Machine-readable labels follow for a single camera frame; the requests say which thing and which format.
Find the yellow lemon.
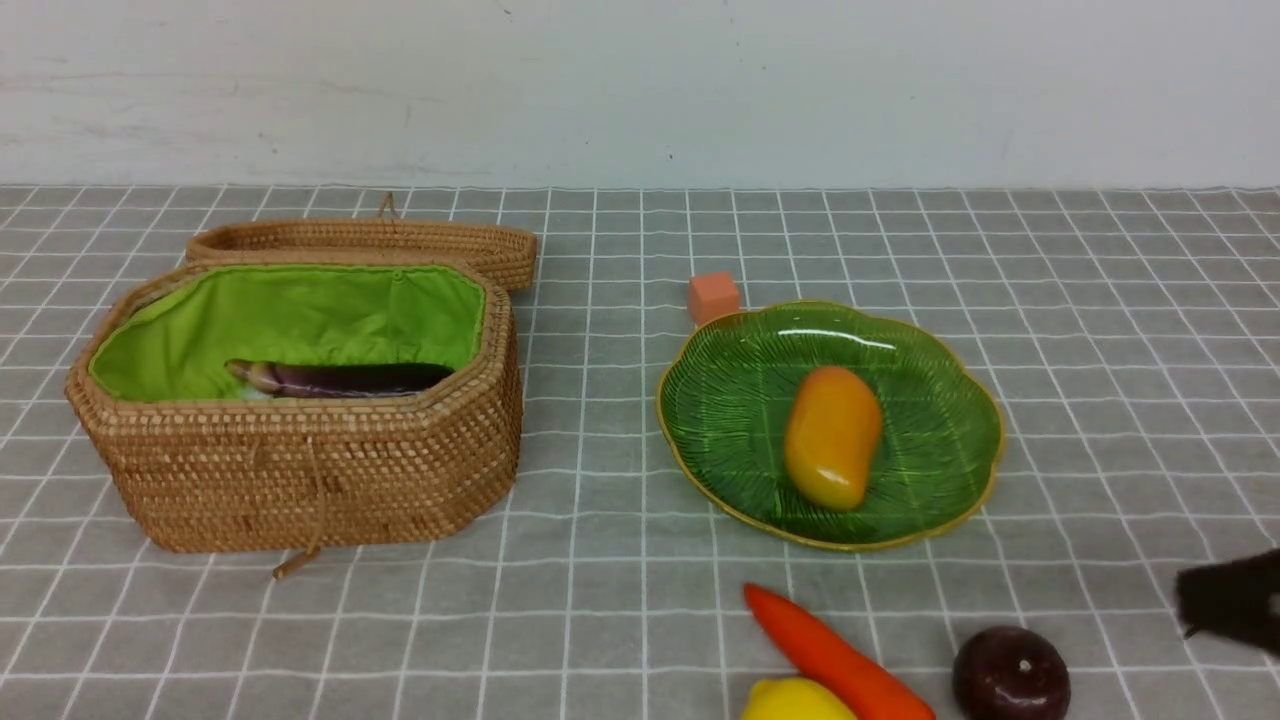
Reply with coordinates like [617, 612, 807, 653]
[739, 676, 858, 720]

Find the orange carrot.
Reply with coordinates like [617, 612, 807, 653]
[742, 583, 936, 719]

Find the grey checked tablecloth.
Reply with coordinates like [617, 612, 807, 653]
[1, 186, 1277, 719]

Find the green glass leaf plate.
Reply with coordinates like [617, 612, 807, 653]
[655, 301, 1005, 552]

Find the small orange cube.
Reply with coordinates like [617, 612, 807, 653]
[686, 272, 742, 327]

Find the woven rattan basket green lining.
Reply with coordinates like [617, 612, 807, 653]
[65, 263, 524, 582]

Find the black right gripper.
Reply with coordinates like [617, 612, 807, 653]
[1174, 548, 1279, 656]

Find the dark purple plum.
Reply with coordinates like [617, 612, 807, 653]
[951, 625, 1073, 719]

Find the woven rattan basket lid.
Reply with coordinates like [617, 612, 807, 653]
[184, 193, 538, 292]

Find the purple eggplant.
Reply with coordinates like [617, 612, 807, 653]
[223, 359, 454, 400]

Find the orange yellow mango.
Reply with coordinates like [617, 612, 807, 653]
[783, 366, 883, 512]

